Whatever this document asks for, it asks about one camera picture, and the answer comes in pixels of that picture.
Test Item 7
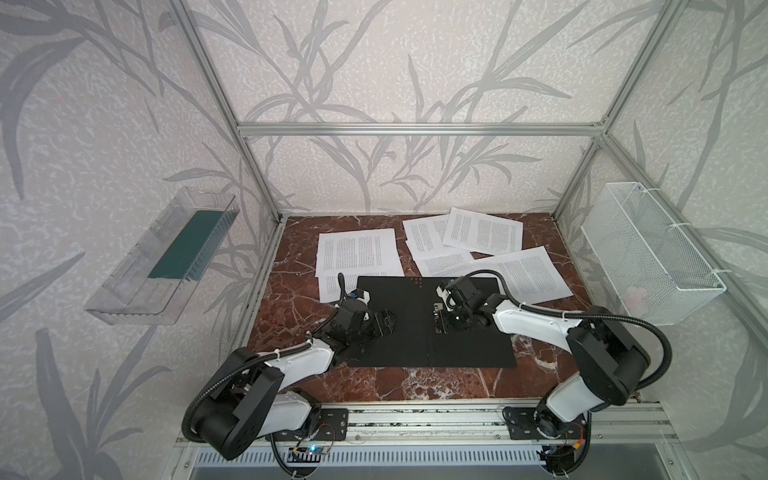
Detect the metal folder clip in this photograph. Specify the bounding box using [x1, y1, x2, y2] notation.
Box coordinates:
[433, 303, 445, 334]

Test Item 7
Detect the white black file folder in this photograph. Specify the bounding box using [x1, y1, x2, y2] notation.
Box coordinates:
[347, 276, 517, 368]

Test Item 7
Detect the printed paper sheet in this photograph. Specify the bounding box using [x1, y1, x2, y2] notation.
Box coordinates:
[445, 246, 573, 304]
[315, 228, 404, 277]
[443, 207, 524, 255]
[403, 214, 450, 259]
[317, 274, 358, 303]
[415, 250, 474, 277]

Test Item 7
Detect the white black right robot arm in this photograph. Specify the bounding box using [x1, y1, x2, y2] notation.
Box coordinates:
[436, 276, 651, 437]

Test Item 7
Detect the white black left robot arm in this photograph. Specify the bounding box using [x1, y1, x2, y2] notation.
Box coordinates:
[181, 296, 397, 460]

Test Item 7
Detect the green circuit board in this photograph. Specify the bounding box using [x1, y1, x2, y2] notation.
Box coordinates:
[288, 444, 332, 464]

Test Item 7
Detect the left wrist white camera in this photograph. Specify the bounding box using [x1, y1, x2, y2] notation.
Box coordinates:
[347, 288, 370, 304]

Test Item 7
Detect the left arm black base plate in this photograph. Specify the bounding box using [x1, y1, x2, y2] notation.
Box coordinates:
[272, 407, 350, 442]

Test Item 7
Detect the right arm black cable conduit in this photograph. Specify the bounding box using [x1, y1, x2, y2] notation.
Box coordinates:
[452, 268, 673, 391]

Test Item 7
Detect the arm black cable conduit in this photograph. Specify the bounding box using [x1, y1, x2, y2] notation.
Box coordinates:
[181, 272, 349, 445]
[452, 268, 673, 391]

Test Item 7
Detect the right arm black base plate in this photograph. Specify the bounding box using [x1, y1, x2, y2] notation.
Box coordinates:
[502, 405, 583, 442]

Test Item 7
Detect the aluminium cage frame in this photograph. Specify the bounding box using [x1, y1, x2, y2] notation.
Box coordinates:
[167, 0, 768, 409]

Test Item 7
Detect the clear plastic wall tray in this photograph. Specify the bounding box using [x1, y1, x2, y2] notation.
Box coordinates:
[85, 187, 240, 326]

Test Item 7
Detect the white wire mesh basket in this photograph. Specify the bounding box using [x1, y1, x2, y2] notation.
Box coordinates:
[582, 182, 727, 326]

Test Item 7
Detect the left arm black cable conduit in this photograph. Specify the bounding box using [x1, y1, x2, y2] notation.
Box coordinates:
[181, 272, 349, 445]

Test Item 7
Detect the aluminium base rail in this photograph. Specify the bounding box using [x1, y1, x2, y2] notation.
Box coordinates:
[173, 398, 679, 448]

